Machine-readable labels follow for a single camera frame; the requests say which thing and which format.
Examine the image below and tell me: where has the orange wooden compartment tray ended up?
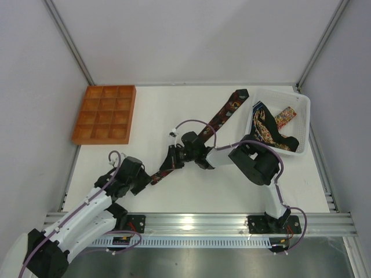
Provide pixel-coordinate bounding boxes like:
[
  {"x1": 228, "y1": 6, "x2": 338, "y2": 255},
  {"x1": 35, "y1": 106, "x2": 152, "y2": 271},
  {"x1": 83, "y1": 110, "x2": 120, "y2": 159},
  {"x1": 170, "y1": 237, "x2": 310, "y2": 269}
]
[{"x1": 71, "y1": 85, "x2": 136, "y2": 145}]

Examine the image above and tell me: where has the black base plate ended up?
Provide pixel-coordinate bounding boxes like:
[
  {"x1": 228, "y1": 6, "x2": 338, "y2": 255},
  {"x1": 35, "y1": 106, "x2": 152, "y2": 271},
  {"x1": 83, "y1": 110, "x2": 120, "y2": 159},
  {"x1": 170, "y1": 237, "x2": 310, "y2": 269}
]
[
  {"x1": 247, "y1": 214, "x2": 302, "y2": 235},
  {"x1": 124, "y1": 214, "x2": 146, "y2": 233}
]

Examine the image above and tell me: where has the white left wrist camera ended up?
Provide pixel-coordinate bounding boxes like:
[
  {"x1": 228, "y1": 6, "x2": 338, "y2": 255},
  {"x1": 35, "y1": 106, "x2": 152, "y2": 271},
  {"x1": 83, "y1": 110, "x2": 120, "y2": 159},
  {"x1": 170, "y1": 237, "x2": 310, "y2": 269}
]
[{"x1": 108, "y1": 151, "x2": 128, "y2": 168}]

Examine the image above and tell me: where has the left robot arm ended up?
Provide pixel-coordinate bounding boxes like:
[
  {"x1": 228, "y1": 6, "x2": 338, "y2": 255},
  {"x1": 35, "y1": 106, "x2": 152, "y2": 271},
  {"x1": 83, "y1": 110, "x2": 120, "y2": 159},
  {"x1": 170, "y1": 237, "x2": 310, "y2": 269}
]
[{"x1": 19, "y1": 156, "x2": 151, "y2": 277}]

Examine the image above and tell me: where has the left aluminium frame post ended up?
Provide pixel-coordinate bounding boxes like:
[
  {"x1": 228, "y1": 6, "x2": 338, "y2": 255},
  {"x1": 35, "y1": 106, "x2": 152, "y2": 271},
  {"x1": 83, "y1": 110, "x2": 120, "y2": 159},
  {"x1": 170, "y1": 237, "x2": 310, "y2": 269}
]
[{"x1": 41, "y1": 0, "x2": 95, "y2": 86}]

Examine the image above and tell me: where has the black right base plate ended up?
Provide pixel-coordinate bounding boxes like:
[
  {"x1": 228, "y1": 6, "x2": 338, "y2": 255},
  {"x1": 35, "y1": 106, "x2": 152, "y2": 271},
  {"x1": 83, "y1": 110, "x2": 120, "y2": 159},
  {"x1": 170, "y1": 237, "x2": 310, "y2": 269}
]
[{"x1": 247, "y1": 214, "x2": 302, "y2": 235}]

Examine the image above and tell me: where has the white plastic mesh basket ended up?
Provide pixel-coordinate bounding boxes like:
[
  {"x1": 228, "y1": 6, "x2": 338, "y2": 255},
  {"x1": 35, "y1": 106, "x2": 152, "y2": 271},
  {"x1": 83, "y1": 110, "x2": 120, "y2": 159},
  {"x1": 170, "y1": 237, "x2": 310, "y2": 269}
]
[{"x1": 245, "y1": 87, "x2": 310, "y2": 156}]

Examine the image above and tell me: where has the white slotted cable duct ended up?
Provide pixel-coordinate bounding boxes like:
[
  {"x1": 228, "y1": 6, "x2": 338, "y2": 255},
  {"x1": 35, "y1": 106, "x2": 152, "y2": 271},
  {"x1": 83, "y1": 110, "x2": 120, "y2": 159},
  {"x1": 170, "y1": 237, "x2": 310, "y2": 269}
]
[{"x1": 89, "y1": 236, "x2": 272, "y2": 248}]

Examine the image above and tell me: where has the right aluminium frame post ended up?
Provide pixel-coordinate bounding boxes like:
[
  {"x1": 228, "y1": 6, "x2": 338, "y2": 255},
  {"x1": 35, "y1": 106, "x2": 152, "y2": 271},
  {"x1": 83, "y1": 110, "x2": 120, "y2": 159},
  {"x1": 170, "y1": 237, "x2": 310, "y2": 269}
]
[{"x1": 296, "y1": 0, "x2": 351, "y2": 92}]

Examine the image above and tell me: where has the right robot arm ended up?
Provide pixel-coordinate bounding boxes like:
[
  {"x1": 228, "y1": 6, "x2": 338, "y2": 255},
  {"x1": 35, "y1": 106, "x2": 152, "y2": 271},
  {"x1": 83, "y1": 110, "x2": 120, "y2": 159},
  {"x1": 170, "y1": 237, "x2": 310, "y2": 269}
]
[{"x1": 152, "y1": 131, "x2": 291, "y2": 232}]

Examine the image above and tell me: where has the aluminium mounting rail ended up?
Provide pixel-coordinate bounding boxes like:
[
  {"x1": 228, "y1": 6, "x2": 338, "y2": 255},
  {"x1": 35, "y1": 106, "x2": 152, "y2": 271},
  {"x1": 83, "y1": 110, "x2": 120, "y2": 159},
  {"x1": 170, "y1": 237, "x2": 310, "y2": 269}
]
[{"x1": 40, "y1": 211, "x2": 358, "y2": 237}]

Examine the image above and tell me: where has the aluminium frame post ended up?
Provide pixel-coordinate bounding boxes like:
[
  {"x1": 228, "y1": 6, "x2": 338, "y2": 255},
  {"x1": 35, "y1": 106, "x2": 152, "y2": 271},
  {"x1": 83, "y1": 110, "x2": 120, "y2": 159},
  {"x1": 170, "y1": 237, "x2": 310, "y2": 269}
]
[
  {"x1": 41, "y1": 0, "x2": 95, "y2": 86},
  {"x1": 296, "y1": 0, "x2": 351, "y2": 92}
]

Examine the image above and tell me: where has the dark red patterned tie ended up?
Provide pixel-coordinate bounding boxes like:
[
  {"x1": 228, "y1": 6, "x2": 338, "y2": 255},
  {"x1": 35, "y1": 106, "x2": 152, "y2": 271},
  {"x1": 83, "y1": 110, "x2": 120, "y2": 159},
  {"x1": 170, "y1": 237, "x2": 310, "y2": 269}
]
[{"x1": 151, "y1": 89, "x2": 249, "y2": 185}]

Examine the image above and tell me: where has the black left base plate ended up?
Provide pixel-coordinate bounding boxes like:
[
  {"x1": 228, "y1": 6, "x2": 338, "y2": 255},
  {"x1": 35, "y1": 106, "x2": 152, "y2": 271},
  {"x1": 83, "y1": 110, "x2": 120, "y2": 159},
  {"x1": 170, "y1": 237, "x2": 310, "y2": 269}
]
[{"x1": 124, "y1": 214, "x2": 146, "y2": 233}]

